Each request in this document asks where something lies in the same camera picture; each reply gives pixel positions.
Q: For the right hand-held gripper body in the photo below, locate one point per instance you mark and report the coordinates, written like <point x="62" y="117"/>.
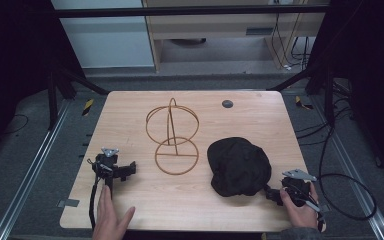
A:
<point x="297" y="188"/>

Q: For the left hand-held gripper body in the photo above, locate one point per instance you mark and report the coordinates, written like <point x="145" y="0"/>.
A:
<point x="106" y="165"/>

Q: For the black cloth hat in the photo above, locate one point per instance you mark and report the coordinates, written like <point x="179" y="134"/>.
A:
<point x="238" y="166"/>

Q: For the person's right hand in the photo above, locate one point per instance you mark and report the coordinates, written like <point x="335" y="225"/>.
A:
<point x="301" y="216"/>

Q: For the person's left hand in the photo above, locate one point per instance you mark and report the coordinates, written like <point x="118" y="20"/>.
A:
<point x="108" y="218"/>

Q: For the grey tape strip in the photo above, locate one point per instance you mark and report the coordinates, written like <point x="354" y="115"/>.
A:
<point x="68" y="202"/>

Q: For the yellow black striped tape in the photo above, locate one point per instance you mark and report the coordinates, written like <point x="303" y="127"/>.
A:
<point x="301" y="102"/>
<point x="87" y="107"/>

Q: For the black stand legs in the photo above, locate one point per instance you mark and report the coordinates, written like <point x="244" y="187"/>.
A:
<point x="320" y="83"/>
<point x="63" y="83"/>

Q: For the grey round table grommet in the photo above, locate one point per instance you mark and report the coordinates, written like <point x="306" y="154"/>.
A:
<point x="227" y="103"/>

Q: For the white cabinet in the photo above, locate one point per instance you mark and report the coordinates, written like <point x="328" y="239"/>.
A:
<point x="106" y="40"/>

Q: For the light wooden desk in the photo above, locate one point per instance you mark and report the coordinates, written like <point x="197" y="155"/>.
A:
<point x="213" y="25"/>

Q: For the metal floor rail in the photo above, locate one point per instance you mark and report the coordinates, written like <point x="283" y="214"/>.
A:
<point x="356" y="173"/>
<point x="30" y="173"/>

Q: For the black horizontal frame bar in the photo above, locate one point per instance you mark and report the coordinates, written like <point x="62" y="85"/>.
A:
<point x="180" y="11"/>

